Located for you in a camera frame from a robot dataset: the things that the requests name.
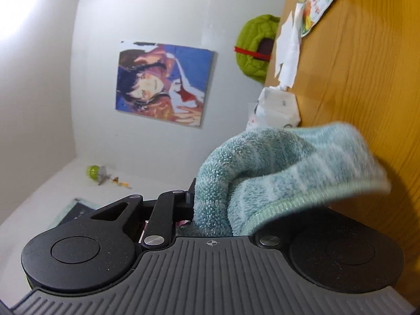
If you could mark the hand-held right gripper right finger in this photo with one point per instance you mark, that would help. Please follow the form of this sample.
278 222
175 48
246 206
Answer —
269 239

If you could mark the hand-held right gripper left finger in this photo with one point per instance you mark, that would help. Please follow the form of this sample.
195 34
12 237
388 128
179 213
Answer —
167 210

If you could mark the teal striped towel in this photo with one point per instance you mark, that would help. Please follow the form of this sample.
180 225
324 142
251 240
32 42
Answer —
262 170

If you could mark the dark framed panel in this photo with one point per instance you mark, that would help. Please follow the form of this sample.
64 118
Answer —
77 211

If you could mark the white tissue pack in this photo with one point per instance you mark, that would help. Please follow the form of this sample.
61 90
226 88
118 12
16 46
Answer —
275 105

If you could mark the long white paper towel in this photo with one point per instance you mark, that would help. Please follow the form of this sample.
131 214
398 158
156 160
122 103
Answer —
288 69

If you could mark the green puffer jacket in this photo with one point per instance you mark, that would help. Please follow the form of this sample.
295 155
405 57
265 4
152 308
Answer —
249 39

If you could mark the maroon chair with jacket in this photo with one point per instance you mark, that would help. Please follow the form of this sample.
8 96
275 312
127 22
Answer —
266 46

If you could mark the green orange snack packet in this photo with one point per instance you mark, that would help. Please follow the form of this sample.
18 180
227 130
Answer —
320 0

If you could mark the green wall ornament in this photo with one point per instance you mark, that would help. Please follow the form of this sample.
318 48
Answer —
93 172

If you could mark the anime wall poster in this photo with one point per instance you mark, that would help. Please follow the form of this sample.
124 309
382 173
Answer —
164 82

